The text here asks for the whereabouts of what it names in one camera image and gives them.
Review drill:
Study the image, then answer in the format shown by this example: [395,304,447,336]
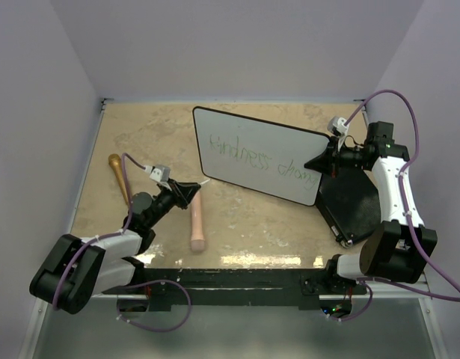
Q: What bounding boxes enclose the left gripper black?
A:
[146,177,200,228]

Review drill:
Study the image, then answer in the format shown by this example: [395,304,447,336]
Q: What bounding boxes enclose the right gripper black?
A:
[305,136,369,178]

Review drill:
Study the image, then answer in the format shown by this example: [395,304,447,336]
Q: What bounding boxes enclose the white whiteboard black frame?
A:
[192,106,329,206]

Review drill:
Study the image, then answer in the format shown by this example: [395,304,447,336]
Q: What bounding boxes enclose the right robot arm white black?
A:
[305,117,438,294]

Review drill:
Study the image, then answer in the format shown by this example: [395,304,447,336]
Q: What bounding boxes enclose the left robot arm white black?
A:
[29,179,201,314]

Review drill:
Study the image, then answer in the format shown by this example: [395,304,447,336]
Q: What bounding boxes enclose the black keyboard case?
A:
[315,168,381,248]

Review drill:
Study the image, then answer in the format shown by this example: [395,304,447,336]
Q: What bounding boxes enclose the pink toy microphone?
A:
[190,192,206,253]

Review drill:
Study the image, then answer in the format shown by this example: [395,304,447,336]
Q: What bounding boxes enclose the gold toy microphone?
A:
[108,153,129,206]

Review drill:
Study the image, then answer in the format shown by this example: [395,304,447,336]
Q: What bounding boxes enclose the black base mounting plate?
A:
[104,269,367,311]

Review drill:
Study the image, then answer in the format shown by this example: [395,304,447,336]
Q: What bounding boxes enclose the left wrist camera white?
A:
[144,165,171,185]

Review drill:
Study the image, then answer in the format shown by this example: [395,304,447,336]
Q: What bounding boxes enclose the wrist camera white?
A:
[144,165,171,185]
[327,116,349,138]

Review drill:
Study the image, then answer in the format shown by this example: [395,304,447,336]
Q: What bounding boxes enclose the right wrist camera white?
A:
[327,116,349,138]

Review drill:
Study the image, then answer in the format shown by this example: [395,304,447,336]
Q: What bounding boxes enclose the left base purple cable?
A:
[116,280,193,332]

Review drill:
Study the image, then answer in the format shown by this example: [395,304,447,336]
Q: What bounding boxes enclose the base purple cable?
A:
[116,280,193,332]
[325,276,372,322]

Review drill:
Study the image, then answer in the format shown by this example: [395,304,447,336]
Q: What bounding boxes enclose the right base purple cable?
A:
[325,276,372,322]

